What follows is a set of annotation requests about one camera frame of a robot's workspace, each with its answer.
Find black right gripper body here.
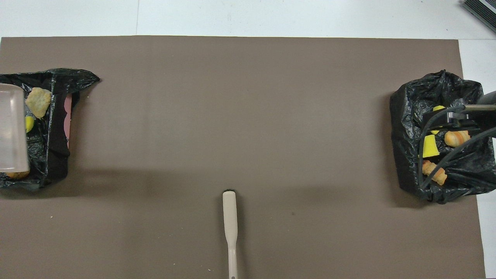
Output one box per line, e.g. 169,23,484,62
449,112,496,130

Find large yellow sponge piece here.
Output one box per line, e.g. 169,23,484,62
429,105,446,135

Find toy croissant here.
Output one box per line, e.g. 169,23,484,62
444,130,471,148
421,160,448,186

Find small yellow sponge wedge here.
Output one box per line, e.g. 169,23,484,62
422,134,441,158

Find beige hand brush black bristles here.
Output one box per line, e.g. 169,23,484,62
222,189,238,279

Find pale bread chunk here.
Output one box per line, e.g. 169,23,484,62
25,87,52,119

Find beige plastic dustpan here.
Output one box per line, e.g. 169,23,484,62
0,83,30,173

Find black bag lined bin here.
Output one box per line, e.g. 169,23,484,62
389,69,496,205

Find black bag bin pink inside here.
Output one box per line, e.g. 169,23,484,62
0,68,100,191

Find dark ribbed device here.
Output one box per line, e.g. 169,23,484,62
462,0,496,33

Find brown table mat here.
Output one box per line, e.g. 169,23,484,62
0,36,487,279

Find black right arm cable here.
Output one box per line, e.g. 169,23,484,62
417,104,496,192

